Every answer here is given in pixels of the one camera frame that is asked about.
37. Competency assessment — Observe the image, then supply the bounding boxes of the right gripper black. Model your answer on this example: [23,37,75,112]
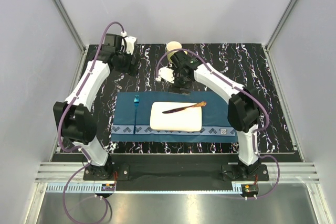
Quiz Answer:
[168,67,193,97]

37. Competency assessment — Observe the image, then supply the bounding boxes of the white rectangular plate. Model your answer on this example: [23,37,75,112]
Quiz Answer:
[150,102,202,132]

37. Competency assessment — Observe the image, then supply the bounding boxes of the blue fork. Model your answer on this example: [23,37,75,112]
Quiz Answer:
[133,94,140,134]

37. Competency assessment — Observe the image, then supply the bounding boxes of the yellow-green ceramic mug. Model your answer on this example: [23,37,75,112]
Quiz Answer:
[166,41,182,62]

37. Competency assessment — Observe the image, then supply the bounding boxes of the blue cloth placemat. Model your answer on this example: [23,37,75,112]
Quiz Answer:
[111,91,238,143]

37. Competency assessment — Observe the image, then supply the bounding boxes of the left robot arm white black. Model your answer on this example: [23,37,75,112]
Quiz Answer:
[53,32,140,180]

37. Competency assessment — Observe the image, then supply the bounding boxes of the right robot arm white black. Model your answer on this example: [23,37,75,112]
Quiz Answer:
[167,49,262,180]

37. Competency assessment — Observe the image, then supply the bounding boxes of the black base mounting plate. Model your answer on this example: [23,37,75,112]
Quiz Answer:
[83,154,269,182]

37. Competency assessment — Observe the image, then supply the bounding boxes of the right connector box orange black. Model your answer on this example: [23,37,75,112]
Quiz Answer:
[241,184,259,198]

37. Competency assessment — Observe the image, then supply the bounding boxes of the left connector box black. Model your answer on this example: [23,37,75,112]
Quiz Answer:
[101,182,116,193]

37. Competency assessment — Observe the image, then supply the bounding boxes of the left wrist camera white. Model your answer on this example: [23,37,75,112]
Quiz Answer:
[120,31,137,55]

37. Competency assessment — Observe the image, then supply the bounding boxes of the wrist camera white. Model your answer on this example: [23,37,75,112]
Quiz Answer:
[120,31,137,55]
[155,67,175,83]

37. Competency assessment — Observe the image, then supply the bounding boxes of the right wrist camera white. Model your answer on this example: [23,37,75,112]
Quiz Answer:
[155,67,175,83]

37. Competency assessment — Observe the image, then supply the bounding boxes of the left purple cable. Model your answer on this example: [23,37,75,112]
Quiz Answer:
[56,20,127,222]

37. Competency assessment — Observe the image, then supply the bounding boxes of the left aluminium frame post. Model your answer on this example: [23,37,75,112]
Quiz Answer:
[52,0,86,53]

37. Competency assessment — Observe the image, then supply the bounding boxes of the aluminium frame post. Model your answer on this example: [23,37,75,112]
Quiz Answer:
[265,0,299,51]
[52,0,86,53]

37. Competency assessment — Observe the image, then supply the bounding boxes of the aluminium front frame rail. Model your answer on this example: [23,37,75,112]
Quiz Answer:
[35,162,319,184]

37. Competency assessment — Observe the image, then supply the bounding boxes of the white slotted cable duct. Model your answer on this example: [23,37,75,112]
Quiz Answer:
[46,183,259,194]

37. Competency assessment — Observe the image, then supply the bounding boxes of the right aluminium frame post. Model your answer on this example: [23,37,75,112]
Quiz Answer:
[265,0,299,51]

